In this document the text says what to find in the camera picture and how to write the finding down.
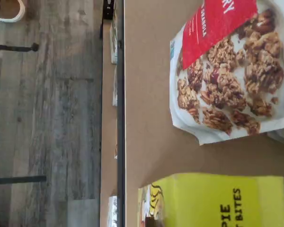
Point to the black metal shelf rack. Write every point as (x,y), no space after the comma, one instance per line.
(121,142)

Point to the blue label white box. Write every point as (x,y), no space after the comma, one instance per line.
(115,87)

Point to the green cookie mix box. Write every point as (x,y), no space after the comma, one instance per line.
(114,42)

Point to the green Bobo's apple pie box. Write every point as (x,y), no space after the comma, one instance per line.
(215,201)

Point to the red label granola bag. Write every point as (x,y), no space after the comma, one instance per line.
(227,82)

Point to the white patterned carton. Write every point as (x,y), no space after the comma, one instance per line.
(113,211)

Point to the black stand leg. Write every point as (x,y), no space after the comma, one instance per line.
(16,180)
(14,46)

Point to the white granola bag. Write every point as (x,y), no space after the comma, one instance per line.
(282,136)

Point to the white rimmed round container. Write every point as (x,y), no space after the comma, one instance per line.
(19,15)

